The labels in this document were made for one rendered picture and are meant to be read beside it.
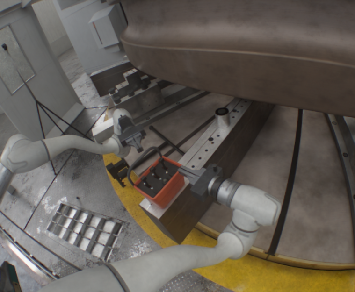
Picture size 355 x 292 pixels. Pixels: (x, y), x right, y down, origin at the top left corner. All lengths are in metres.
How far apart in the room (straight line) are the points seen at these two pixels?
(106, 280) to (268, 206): 0.47
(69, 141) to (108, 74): 2.13
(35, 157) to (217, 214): 1.02
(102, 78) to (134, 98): 1.27
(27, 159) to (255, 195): 0.84
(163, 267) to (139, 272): 0.05
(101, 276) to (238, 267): 1.21
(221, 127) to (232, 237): 0.68
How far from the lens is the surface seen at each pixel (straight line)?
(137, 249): 1.67
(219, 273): 1.47
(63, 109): 3.87
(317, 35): 1.02
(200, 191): 0.68
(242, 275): 1.46
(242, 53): 0.97
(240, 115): 1.25
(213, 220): 1.25
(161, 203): 0.86
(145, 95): 1.87
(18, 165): 0.90
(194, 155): 1.05
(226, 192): 0.65
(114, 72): 2.96
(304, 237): 1.25
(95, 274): 0.35
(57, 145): 0.93
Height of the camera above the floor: 1.45
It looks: 43 degrees down
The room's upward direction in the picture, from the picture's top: 20 degrees counter-clockwise
